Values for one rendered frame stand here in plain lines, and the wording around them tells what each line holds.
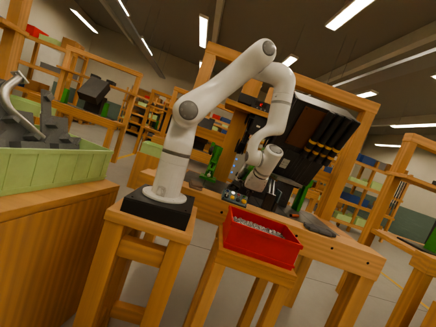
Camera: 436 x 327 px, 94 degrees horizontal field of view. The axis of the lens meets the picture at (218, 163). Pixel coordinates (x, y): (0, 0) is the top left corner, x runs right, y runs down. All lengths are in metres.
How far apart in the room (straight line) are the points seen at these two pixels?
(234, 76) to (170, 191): 0.53
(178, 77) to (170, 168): 11.06
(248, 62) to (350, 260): 1.21
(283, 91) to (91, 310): 1.15
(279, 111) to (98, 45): 12.54
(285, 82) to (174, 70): 11.07
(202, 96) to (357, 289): 1.39
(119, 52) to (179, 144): 12.02
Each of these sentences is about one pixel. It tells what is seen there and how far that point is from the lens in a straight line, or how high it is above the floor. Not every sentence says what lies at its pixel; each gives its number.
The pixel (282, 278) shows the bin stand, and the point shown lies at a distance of 0.98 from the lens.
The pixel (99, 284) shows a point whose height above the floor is 0.56.
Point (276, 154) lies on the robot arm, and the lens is 0.92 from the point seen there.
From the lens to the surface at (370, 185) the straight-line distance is 7.43.
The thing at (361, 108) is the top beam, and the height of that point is 1.86.
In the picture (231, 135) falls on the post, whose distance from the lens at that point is 1.73.
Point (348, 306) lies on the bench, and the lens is 1.66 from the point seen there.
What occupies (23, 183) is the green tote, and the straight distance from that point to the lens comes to 1.01.
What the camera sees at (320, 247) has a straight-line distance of 1.39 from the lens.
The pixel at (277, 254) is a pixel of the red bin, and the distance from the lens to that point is 0.96.
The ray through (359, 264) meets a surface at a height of 0.82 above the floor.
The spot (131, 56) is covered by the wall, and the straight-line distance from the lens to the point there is 12.53.
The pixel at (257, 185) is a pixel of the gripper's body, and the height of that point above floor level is 1.06.
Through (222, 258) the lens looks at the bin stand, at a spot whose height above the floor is 0.77.
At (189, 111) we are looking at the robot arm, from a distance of 0.77.
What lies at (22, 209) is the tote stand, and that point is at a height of 0.78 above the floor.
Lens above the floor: 1.21
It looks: 6 degrees down
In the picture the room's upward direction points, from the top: 20 degrees clockwise
